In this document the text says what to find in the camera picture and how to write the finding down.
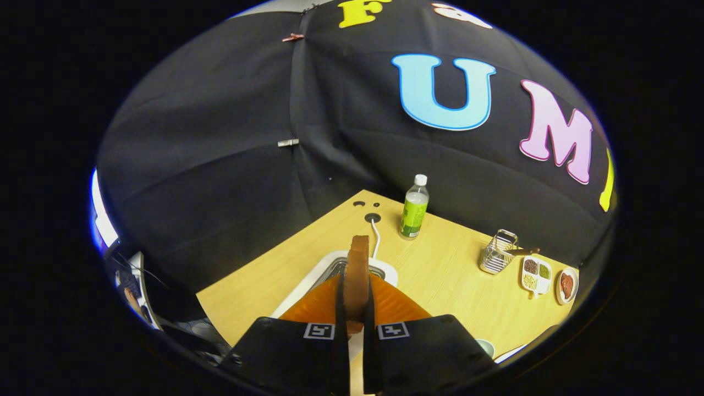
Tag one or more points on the pale green round plate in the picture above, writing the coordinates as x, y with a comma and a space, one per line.
487, 347

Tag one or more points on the pink cloth clip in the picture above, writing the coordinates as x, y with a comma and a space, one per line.
293, 37

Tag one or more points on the white toaster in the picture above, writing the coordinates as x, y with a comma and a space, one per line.
301, 290

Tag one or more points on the white rounded square plate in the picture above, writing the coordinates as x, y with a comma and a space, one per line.
509, 355

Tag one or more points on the brown crust bread slice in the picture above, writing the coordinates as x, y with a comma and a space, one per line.
357, 275

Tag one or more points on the brown meat piece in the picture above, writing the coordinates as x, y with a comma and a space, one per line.
566, 285

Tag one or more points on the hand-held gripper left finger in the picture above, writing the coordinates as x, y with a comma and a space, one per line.
297, 357

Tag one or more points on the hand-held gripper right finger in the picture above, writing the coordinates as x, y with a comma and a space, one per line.
418, 357

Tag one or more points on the white round meat plate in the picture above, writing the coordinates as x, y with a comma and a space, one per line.
576, 280

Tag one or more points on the white divided bean dish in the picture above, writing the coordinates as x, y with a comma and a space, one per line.
536, 275

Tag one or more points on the green label drink bottle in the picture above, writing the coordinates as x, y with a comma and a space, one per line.
413, 212

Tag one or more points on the silver cloth clip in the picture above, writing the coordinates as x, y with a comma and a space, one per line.
288, 142

